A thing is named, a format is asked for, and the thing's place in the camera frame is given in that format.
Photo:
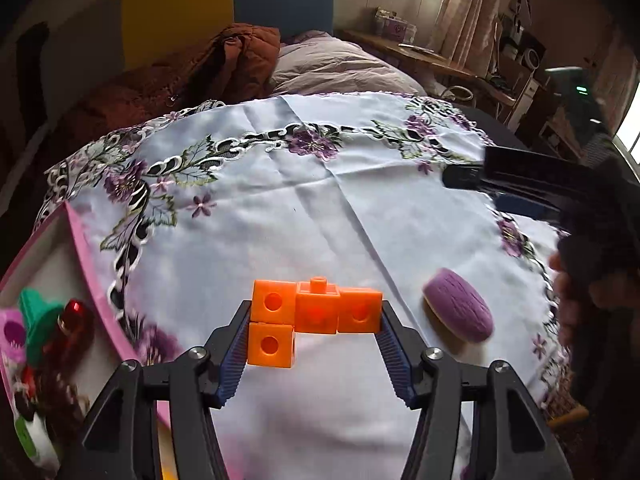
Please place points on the cluttered white shelf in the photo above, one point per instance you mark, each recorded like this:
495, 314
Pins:
525, 50

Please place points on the wooden side desk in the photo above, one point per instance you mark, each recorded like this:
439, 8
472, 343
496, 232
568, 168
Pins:
430, 60

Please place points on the pink shallow tray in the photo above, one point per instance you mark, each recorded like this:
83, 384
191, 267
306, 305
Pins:
55, 270

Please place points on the rust brown jacket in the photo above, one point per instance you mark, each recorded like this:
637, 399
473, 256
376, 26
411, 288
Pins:
200, 80

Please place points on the green cone toy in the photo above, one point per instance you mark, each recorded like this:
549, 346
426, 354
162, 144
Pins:
40, 325

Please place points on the person's right hand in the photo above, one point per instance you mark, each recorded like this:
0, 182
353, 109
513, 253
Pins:
570, 305

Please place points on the orange block toy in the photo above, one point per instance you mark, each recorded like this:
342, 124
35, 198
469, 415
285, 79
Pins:
315, 315

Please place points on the pale pink quilt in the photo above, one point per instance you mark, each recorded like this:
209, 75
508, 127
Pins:
340, 67

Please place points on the embroidered white tablecloth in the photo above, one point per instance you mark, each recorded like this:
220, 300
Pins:
310, 210

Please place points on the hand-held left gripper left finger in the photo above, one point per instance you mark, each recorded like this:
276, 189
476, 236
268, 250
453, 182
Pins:
232, 365

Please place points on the purple oval brush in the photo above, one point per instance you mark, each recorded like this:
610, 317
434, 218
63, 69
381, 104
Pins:
457, 307

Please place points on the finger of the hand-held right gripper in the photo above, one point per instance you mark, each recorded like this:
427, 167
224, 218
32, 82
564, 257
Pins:
520, 205
540, 172

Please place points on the shiny red toy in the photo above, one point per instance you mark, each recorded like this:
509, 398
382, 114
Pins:
75, 320

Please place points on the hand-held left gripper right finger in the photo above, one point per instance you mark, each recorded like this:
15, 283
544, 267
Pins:
397, 360

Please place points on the red block toy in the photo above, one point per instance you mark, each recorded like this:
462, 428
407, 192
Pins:
27, 377

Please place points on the white curved metal frame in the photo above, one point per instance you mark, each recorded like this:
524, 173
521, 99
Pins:
457, 87

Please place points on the beige curtain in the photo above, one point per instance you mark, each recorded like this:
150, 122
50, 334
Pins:
470, 10

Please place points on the black cylinder with clear cap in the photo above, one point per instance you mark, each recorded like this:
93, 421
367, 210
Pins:
22, 402

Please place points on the purple patterned box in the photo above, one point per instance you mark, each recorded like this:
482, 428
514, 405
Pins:
395, 27

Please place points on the grey yellow blue headboard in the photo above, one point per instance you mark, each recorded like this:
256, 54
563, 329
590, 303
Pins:
175, 15

